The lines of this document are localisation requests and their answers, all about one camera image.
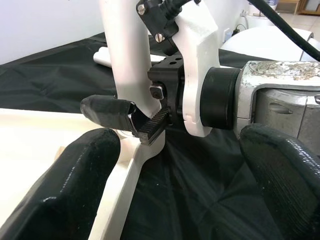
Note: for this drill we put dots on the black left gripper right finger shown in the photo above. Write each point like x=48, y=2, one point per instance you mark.
x=290, y=185

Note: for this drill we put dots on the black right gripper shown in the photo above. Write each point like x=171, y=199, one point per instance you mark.
x=175, y=82

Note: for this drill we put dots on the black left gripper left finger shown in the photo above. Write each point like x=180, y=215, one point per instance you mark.
x=55, y=200

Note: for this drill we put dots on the white plastic table top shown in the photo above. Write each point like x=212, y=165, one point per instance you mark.
x=25, y=140

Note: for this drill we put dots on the black tablecloth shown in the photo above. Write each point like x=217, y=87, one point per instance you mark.
x=187, y=187

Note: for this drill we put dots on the black power plug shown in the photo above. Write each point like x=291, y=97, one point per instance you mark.
x=236, y=31

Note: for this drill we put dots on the brown wooden cabinet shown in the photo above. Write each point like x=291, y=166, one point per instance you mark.
x=310, y=7

